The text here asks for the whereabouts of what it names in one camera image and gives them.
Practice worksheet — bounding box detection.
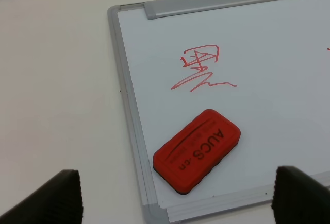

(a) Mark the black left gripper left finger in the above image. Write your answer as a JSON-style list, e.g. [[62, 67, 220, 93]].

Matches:
[[1, 169, 84, 223]]

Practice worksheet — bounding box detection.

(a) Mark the red whiteboard eraser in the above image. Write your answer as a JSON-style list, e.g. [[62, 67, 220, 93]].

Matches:
[[153, 109, 241, 195]]

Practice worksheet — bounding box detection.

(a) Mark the white whiteboard with grey frame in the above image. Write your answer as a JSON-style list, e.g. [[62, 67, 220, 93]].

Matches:
[[108, 0, 329, 223]]

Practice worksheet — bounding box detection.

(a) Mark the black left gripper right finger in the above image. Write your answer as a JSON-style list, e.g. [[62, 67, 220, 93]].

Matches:
[[271, 166, 329, 223]]

